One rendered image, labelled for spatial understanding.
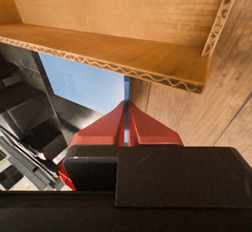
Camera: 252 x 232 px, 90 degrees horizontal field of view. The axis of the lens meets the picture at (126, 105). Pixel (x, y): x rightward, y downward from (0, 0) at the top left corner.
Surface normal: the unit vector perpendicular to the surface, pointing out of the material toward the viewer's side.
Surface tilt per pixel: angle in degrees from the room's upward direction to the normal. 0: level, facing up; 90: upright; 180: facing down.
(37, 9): 0
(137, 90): 0
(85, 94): 0
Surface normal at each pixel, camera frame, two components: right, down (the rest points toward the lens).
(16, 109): 0.87, 0.32
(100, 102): -0.50, 0.52
